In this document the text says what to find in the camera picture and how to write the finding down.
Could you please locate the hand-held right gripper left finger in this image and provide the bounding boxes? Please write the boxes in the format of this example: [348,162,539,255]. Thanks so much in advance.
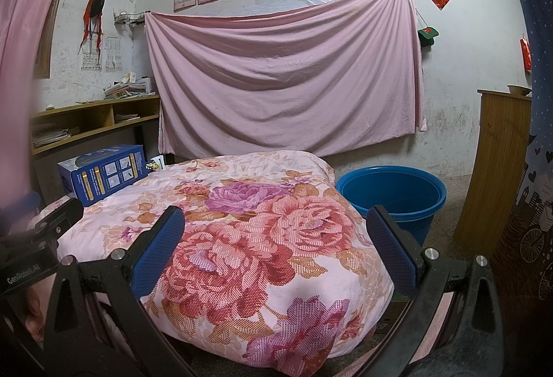
[43,205,195,377]

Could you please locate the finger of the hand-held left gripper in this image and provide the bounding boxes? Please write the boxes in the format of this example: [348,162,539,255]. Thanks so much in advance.
[32,199,85,245]
[0,192,40,231]

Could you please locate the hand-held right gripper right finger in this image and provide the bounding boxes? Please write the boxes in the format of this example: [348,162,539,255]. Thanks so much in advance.
[358,205,506,377]

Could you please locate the blue plastic bucket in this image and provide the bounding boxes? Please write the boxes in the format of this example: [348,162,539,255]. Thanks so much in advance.
[336,164,447,247]

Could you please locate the person's left hand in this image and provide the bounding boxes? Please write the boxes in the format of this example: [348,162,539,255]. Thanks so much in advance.
[25,277,55,324]

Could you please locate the blue cardboard box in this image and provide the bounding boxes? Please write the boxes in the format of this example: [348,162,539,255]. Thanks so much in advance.
[57,144,148,207]

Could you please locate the pile of shelf papers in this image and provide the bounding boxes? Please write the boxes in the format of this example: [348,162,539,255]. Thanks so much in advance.
[32,126,81,148]

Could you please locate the floral pink blanket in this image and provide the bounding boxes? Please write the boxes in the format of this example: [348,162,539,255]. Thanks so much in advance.
[39,150,396,370]

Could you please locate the wooden cabinet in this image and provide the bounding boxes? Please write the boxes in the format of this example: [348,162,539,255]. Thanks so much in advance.
[453,88,533,257]

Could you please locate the stack of books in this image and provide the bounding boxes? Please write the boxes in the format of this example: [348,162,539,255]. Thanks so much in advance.
[104,72,156,100]

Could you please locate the blue patterned curtain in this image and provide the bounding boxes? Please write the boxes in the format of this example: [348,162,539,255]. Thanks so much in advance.
[493,0,553,317]

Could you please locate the pink hanging bed sheet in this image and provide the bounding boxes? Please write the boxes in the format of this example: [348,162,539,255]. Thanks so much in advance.
[144,0,428,157]

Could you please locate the red black hanging ornament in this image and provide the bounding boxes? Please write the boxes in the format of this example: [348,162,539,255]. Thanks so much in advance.
[79,0,106,58]

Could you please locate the pink satin curtain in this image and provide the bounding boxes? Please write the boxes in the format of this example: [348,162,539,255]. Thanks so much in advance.
[0,0,89,110]

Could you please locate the red hanging packet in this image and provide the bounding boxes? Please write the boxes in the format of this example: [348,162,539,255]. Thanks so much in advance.
[519,37,533,71]

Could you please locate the wooden wall shelf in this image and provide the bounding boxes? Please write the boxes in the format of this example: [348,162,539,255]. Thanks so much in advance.
[30,95,161,157]

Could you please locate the wooden window frame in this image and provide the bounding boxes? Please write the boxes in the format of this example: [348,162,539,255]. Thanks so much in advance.
[37,0,72,79]

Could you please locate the white wall calendar sheets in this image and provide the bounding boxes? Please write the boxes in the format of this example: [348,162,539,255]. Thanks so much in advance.
[80,35,122,73]

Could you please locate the wire wall rack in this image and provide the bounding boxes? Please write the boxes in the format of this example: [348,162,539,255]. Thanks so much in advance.
[113,9,148,26]

